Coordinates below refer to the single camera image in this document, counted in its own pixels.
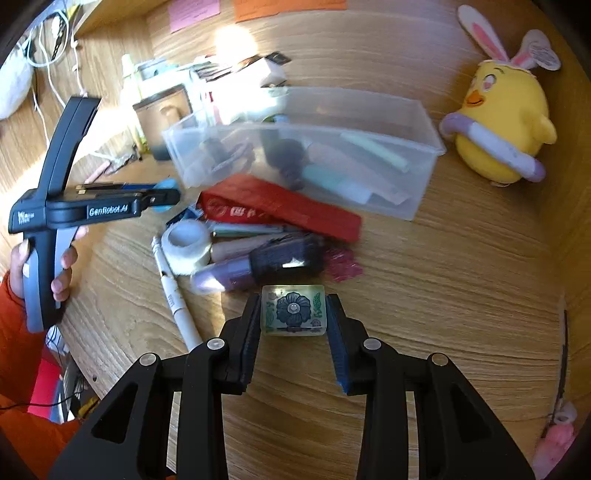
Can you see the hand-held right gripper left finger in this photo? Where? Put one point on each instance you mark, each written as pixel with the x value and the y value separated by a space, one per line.
pixel 249 341

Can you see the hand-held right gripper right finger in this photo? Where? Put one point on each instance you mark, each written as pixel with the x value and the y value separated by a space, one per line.
pixel 339 350

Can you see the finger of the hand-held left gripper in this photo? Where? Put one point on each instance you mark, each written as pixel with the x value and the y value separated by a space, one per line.
pixel 115 187
pixel 161 197

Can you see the light blue tape roll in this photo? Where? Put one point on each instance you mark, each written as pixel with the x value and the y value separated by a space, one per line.
pixel 165 203

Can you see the clear plastic storage box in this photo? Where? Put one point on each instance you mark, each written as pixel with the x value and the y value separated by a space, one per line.
pixel 194 157

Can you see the small flower-printed clear box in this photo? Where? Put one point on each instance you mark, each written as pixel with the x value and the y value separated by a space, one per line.
pixel 293 309

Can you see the white tape roll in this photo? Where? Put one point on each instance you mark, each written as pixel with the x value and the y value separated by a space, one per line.
pixel 184 261

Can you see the purple cosmetic tube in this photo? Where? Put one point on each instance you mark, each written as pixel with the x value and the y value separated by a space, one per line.
pixel 231 274

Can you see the red foil packet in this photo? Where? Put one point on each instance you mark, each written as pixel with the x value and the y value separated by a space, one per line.
pixel 277 207

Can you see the teal capped tube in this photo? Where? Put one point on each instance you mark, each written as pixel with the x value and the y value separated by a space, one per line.
pixel 323 177

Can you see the pale green tube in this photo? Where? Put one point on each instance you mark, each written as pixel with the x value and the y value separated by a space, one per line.
pixel 374 150

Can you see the person's left forearm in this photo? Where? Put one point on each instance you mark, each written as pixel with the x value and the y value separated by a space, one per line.
pixel 23 392

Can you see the person's left hand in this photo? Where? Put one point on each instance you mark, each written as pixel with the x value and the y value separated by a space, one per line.
pixel 69 263

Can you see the dark blue staples box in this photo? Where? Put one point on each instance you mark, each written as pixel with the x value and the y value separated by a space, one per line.
pixel 184 216

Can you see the brown lidded mug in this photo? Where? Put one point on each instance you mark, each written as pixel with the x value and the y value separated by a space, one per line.
pixel 157 124

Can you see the white pen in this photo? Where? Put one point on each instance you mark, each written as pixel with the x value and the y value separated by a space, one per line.
pixel 178 304

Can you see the pink translucent hair clip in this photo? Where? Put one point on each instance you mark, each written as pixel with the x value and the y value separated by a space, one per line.
pixel 344 265

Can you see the grey green pen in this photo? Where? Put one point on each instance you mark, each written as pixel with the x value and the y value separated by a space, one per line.
pixel 249 229

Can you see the wooden shelf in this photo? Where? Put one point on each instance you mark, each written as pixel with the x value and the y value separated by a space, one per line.
pixel 111 16

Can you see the pink sticky note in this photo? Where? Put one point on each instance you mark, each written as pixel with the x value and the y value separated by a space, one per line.
pixel 194 14

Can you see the orange sticky note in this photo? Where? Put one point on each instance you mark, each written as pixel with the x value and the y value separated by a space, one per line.
pixel 291 9

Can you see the small pink toy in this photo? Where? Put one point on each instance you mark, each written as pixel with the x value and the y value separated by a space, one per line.
pixel 556 434

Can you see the yellow chick plush toy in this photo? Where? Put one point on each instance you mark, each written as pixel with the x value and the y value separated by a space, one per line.
pixel 503 106

